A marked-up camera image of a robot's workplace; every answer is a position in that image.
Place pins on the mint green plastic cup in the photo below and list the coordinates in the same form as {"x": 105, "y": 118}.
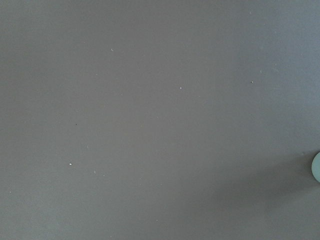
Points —
{"x": 315, "y": 167}

